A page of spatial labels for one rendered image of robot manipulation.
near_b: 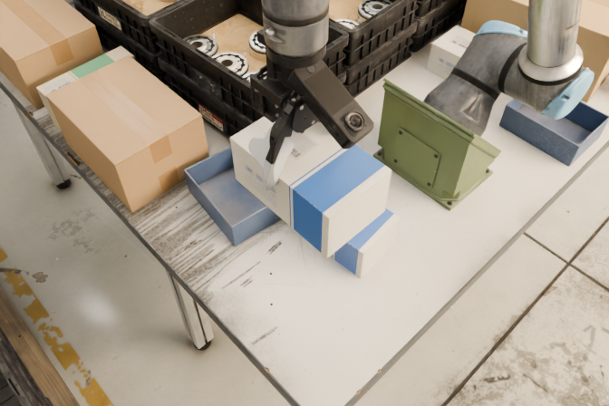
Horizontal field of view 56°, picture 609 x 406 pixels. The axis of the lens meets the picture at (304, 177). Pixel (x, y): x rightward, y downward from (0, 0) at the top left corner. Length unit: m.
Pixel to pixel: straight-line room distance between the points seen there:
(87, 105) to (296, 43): 0.80
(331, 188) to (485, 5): 1.04
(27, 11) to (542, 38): 1.29
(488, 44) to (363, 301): 0.59
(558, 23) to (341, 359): 0.71
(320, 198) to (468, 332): 1.30
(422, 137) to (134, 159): 0.61
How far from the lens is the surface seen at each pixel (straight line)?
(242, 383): 1.84
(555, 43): 1.14
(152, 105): 1.33
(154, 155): 1.26
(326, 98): 0.67
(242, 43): 1.53
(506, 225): 1.33
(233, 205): 1.29
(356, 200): 0.74
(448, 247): 1.26
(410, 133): 1.27
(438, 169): 1.27
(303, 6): 0.62
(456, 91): 1.27
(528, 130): 1.50
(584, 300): 2.17
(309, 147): 0.79
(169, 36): 1.41
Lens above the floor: 1.70
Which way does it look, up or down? 49 degrees down
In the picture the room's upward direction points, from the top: straight up
